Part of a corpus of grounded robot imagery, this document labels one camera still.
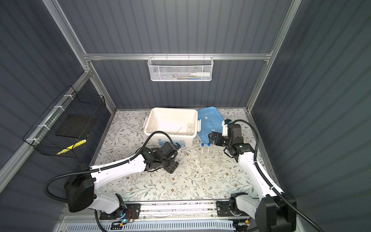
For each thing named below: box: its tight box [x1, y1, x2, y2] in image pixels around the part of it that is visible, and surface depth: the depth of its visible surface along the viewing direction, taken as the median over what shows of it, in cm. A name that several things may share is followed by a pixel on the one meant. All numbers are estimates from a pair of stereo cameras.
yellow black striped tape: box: [56, 139, 87, 156], surface depth 68 cm
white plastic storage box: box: [142, 107, 202, 148], surface depth 101 cm
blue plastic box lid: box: [197, 106, 225, 145], surface depth 114 cm
